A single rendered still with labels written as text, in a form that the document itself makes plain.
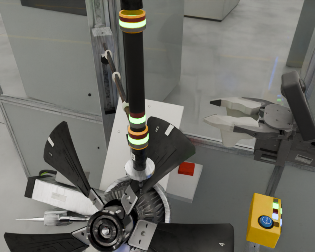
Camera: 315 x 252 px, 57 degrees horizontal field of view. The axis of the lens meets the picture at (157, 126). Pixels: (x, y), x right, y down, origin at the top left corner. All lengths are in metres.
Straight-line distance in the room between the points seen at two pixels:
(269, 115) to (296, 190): 1.15
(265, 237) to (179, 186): 0.50
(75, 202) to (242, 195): 0.97
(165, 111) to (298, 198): 0.91
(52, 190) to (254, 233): 0.74
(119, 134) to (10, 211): 1.71
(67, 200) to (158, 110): 0.47
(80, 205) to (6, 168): 2.04
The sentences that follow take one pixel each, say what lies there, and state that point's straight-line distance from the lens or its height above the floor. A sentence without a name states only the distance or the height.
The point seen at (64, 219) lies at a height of 1.10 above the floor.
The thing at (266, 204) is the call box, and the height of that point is 1.07.
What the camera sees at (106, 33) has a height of 1.58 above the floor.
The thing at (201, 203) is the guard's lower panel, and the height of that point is 0.50.
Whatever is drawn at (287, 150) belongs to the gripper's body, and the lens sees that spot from 0.54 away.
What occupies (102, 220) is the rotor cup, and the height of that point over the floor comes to 1.24.
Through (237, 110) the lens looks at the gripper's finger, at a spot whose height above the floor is 1.65.
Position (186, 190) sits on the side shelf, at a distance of 1.45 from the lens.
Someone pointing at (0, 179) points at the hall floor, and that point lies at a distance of 3.00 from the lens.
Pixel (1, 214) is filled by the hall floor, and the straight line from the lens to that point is 2.72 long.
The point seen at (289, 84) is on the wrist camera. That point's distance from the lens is 0.49.
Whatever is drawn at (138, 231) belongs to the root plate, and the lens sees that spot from 0.92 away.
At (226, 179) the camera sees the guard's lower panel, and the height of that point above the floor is 0.76.
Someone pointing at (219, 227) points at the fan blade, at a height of 1.21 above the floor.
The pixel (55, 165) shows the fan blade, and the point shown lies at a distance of 1.06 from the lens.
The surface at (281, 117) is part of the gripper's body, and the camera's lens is 0.54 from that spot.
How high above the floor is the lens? 1.96
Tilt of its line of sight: 37 degrees down
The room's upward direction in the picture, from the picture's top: straight up
